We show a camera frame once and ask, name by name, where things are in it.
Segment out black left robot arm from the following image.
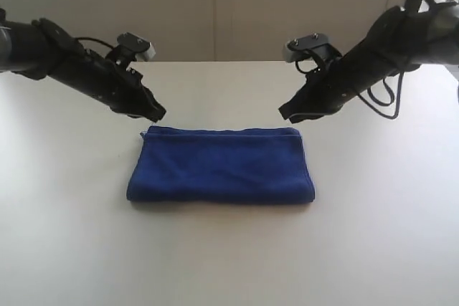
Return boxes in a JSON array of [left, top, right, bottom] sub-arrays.
[[1, 10, 166, 123]]

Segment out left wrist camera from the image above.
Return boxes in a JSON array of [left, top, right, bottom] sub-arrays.
[[105, 32, 156, 69]]

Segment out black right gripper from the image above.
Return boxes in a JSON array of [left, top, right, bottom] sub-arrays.
[[278, 47, 380, 124]]

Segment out blue microfibre towel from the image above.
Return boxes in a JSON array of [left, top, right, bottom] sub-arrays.
[[126, 126, 316, 206]]

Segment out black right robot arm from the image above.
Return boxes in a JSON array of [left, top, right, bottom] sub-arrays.
[[279, 2, 458, 123]]

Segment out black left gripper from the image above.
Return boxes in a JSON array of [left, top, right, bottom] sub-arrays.
[[48, 49, 166, 122]]

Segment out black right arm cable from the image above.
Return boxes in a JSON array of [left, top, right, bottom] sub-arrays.
[[354, 0, 445, 120]]

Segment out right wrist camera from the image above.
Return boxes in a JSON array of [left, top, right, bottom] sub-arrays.
[[282, 33, 342, 70]]

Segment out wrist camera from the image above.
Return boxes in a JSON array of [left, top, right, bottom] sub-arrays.
[[282, 33, 342, 70], [105, 32, 156, 69]]

